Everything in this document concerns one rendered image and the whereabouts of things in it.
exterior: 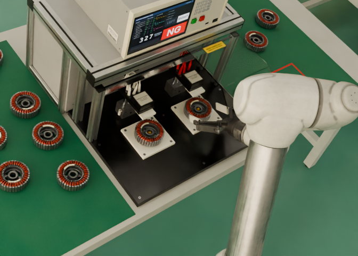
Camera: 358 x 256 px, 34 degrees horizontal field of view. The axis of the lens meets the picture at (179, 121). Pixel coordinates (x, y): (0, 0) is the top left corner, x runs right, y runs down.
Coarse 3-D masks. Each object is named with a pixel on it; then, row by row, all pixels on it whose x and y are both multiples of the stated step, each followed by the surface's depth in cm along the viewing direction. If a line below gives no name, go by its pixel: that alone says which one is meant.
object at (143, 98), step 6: (132, 84) 221; (120, 90) 219; (126, 90) 218; (132, 90) 219; (144, 90) 217; (126, 96) 217; (132, 96) 214; (138, 96) 215; (144, 96) 216; (150, 96) 216; (132, 102) 216; (138, 102) 213; (144, 102) 214; (150, 102) 215; (138, 108) 214; (144, 108) 214; (150, 108) 217; (138, 114) 216; (144, 114) 216; (150, 114) 216
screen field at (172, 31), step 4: (180, 24) 204; (184, 24) 206; (168, 28) 201; (172, 28) 202; (176, 28) 204; (180, 28) 206; (184, 28) 207; (164, 32) 201; (168, 32) 203; (172, 32) 204; (176, 32) 206; (180, 32) 208; (164, 36) 203; (168, 36) 205
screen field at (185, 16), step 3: (189, 12) 202; (180, 15) 200; (183, 15) 201; (186, 15) 202; (174, 18) 199; (177, 18) 200; (180, 18) 201; (183, 18) 202; (186, 18) 203; (168, 21) 198; (171, 21) 199; (174, 21) 200; (177, 21) 201; (165, 24) 198; (168, 24) 199
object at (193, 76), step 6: (180, 66) 233; (186, 66) 233; (174, 72) 230; (186, 72) 228; (192, 72) 229; (174, 78) 233; (180, 78) 229; (186, 78) 226; (192, 78) 227; (198, 78) 227; (186, 84) 227; (192, 84) 225; (198, 84) 227; (192, 90) 228; (198, 90) 229; (204, 90) 230; (192, 96) 227
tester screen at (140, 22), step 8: (192, 0) 197; (176, 8) 195; (184, 8) 198; (144, 16) 187; (152, 16) 190; (160, 16) 193; (168, 16) 196; (176, 16) 199; (136, 24) 188; (144, 24) 190; (152, 24) 193; (160, 24) 196; (176, 24) 202; (136, 32) 191; (144, 32) 194; (152, 32) 197; (160, 32) 200; (136, 40) 194; (160, 40) 204; (136, 48) 198
